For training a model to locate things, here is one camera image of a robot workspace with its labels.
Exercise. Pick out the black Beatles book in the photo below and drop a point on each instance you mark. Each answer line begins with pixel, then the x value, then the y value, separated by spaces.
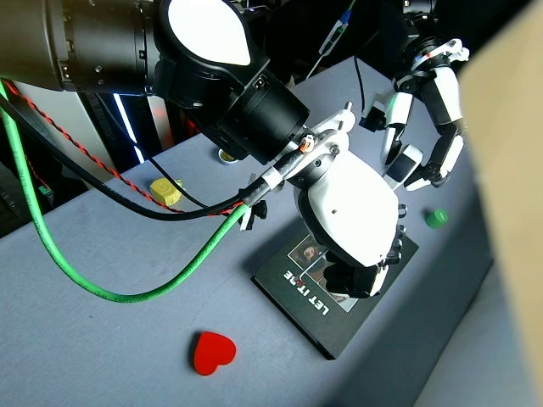
pixel 331 330

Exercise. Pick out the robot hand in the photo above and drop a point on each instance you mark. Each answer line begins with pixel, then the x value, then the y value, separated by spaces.
pixel 356 212
pixel 445 102

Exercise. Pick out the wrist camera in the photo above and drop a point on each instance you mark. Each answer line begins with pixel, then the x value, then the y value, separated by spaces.
pixel 373 118

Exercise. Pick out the green cylinder block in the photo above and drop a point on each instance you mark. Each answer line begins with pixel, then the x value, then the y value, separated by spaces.
pixel 437 218

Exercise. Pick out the beige cardboard panel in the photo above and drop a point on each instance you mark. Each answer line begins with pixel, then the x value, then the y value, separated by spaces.
pixel 509 169

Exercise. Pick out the red heart block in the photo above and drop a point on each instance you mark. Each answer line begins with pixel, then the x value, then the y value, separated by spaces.
pixel 212 354

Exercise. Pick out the yellow spiral block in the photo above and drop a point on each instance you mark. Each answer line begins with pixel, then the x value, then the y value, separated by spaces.
pixel 164 191

